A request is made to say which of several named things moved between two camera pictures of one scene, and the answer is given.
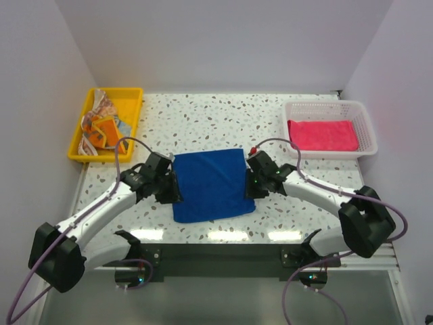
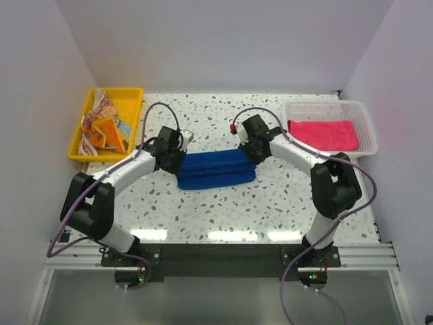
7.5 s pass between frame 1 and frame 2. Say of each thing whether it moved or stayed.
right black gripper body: moved
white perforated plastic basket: stayed
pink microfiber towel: stayed
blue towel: moved
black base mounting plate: stayed
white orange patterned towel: stayed
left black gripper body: moved
